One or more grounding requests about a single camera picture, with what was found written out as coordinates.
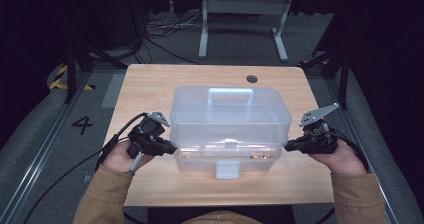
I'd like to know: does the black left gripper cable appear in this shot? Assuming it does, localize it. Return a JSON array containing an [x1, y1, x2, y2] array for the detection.
[[21, 112, 148, 224]]

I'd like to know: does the person's left hand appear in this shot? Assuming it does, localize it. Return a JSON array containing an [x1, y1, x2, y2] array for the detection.
[[102, 139, 156, 175]]

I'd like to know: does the white metal table frame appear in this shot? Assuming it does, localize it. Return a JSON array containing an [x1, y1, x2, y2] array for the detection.
[[198, 0, 294, 63]]

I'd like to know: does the person's tan clothed lap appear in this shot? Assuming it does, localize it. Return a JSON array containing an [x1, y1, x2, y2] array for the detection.
[[181, 211, 264, 224]]

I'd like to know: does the clear plastic storage box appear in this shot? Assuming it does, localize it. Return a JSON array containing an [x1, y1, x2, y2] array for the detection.
[[169, 85, 293, 181]]

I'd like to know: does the grey cable plug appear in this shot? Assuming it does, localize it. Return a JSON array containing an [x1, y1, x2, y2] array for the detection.
[[127, 152, 145, 176]]

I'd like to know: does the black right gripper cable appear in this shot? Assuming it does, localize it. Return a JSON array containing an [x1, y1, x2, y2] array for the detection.
[[328, 128, 370, 172]]

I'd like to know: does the black tripod stand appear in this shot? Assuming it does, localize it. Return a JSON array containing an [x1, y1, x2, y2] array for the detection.
[[64, 38, 130, 104], [297, 46, 352, 111]]

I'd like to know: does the metal floor rail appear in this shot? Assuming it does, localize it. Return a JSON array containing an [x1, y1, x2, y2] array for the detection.
[[0, 71, 93, 224], [324, 78, 401, 224]]

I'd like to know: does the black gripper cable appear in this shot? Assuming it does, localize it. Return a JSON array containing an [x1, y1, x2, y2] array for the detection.
[[328, 128, 370, 172], [21, 112, 148, 224]]

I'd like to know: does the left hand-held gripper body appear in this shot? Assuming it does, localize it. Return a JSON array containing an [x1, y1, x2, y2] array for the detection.
[[127, 111, 171, 160]]

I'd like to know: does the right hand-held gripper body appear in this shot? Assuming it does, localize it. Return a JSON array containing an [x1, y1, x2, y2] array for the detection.
[[298, 102, 340, 155]]

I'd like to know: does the tangle of floor cables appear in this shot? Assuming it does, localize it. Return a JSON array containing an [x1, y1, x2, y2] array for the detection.
[[142, 10, 205, 66]]

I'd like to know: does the person's right hand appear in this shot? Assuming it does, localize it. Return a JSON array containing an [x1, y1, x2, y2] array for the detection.
[[307, 138, 368, 176]]

